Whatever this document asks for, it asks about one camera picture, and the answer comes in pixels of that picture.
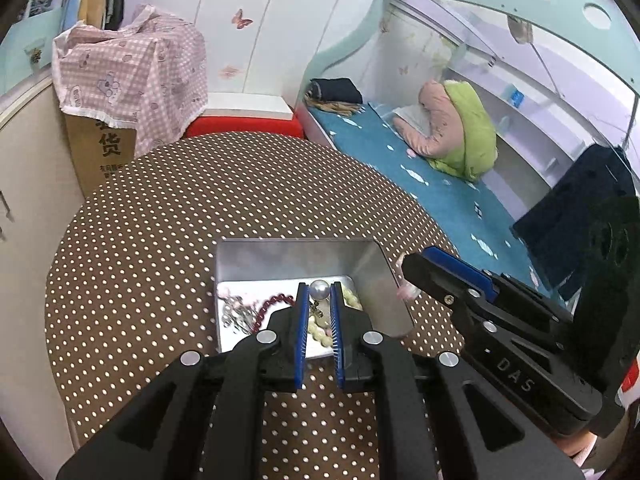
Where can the light blue cupboard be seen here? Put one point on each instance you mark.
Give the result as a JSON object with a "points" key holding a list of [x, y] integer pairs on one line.
{"points": [[25, 45]]}

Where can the white and pink figure charm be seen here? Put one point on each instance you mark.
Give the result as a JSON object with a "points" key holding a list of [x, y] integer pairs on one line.
{"points": [[407, 290]]}

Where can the cardboard box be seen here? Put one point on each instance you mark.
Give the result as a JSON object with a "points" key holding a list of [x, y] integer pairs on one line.
{"points": [[87, 150]]}

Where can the green quilt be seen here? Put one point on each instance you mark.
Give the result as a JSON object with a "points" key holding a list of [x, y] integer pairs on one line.
{"points": [[475, 130]]}

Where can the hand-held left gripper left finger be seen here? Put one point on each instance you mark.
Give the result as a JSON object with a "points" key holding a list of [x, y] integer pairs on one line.
{"points": [[301, 330]]}

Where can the beige folded cloth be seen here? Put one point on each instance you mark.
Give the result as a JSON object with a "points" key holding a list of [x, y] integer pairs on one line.
{"points": [[335, 108]]}

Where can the bee shaped knob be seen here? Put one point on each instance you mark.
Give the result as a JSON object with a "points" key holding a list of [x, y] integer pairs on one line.
{"points": [[35, 55]]}

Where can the small hanging pouch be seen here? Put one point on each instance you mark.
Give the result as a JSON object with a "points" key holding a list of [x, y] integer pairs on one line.
{"points": [[521, 30]]}

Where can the blue bed sheet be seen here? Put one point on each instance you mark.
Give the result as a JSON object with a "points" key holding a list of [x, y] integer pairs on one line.
{"points": [[400, 170]]}

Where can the small blue packet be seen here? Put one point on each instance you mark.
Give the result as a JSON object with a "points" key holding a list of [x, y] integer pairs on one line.
{"points": [[515, 96]]}

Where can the white bedside shelf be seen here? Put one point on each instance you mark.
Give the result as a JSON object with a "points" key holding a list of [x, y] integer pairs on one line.
{"points": [[540, 125]]}

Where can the white board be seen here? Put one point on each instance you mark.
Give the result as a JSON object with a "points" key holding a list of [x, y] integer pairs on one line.
{"points": [[250, 105]]}

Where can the pink checkered cloth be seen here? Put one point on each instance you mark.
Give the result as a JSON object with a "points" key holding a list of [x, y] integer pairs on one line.
{"points": [[140, 75]]}

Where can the white pillow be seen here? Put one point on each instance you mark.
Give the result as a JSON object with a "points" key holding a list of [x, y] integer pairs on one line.
{"points": [[410, 117]]}

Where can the pink pillow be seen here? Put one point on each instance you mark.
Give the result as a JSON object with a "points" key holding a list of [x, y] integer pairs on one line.
{"points": [[440, 120]]}

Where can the red stool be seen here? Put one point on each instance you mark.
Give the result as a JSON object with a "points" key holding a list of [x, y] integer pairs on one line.
{"points": [[245, 127]]}

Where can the dark navy garment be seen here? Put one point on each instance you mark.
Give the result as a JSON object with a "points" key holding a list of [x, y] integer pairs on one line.
{"points": [[565, 210]]}

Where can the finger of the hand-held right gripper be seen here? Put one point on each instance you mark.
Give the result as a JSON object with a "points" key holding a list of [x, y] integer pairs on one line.
{"points": [[515, 375], [460, 270]]}

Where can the round polka-dot table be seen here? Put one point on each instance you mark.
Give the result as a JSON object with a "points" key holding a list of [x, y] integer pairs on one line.
{"points": [[150, 235]]}

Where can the cream cabinet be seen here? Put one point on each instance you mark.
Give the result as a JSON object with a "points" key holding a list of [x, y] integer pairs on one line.
{"points": [[25, 260]]}

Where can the silver metal tin box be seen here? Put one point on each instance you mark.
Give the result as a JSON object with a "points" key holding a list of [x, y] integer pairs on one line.
{"points": [[300, 260]]}

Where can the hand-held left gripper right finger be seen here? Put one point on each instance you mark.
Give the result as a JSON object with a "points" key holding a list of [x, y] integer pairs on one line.
{"points": [[336, 330]]}

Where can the dark folded clothes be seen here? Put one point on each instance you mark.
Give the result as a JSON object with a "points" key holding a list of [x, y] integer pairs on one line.
{"points": [[335, 91]]}

